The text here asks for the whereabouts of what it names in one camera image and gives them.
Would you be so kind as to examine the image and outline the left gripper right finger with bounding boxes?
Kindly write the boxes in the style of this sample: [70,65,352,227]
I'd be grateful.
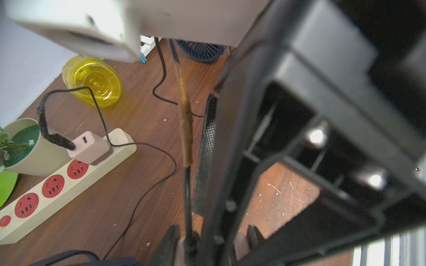
[246,225,265,251]

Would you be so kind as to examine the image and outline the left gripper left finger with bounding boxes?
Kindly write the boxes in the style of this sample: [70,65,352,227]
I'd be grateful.
[148,225,180,266]

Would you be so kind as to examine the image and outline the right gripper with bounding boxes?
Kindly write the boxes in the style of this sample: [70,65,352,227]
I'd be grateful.
[195,1,426,266]

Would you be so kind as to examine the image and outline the pink USB plug adapter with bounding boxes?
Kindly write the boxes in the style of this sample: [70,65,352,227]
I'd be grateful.
[67,131,113,165]

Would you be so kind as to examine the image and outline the beige red power strip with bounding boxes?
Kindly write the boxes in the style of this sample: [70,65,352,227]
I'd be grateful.
[1,128,136,245]

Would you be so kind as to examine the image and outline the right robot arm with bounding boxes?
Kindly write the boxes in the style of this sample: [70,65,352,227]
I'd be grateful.
[5,1,426,266]

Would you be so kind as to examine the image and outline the beige pot white flowers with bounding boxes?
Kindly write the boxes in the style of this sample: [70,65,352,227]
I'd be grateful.
[1,118,71,177]

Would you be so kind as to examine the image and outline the blue white plant shelf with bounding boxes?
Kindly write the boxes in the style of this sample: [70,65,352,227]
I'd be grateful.
[139,35,156,64]

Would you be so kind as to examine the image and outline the yellow spray bottle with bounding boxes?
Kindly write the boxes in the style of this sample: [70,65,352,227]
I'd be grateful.
[62,55,123,109]

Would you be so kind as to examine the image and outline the yellow green handled tool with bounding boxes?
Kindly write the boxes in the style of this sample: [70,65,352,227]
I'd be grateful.
[0,171,19,207]

